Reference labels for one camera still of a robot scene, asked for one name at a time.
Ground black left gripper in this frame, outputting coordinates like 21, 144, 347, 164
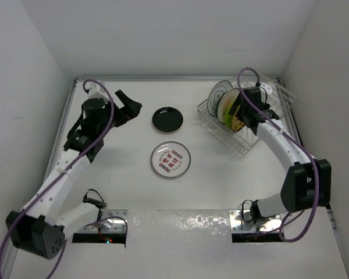
98, 91, 141, 136

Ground dark brown patterned plate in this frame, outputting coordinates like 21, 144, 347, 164
230, 116, 245, 132

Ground lime green plate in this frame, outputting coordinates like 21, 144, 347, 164
225, 105, 240, 129

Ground black glossy plate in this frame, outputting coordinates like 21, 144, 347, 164
152, 106, 184, 134

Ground white plate red characters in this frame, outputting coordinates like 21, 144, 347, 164
150, 141, 192, 179

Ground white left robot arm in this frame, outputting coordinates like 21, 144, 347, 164
6, 90, 142, 259

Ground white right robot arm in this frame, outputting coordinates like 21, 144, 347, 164
236, 87, 332, 223

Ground white plate orange sunburst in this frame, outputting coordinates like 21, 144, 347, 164
216, 88, 240, 124

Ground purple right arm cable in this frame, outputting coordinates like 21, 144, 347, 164
237, 67, 320, 244

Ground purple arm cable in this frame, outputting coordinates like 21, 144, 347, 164
0, 78, 129, 279
237, 67, 320, 244

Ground metal wire dish rack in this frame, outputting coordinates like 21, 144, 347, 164
197, 72, 298, 156

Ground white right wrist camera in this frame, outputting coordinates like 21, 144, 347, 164
256, 83, 273, 95

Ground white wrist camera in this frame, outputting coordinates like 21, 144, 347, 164
256, 83, 273, 95
87, 84, 109, 103

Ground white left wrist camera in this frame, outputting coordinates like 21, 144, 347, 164
87, 84, 109, 103

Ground white plate green ring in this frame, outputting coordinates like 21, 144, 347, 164
208, 80, 233, 116

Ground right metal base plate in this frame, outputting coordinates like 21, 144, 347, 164
229, 209, 282, 234

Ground metal base plate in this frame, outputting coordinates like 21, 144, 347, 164
229, 209, 282, 234
77, 209, 129, 234

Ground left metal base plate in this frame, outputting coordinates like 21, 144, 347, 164
77, 209, 129, 234

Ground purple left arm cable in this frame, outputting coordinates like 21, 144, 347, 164
0, 78, 129, 279

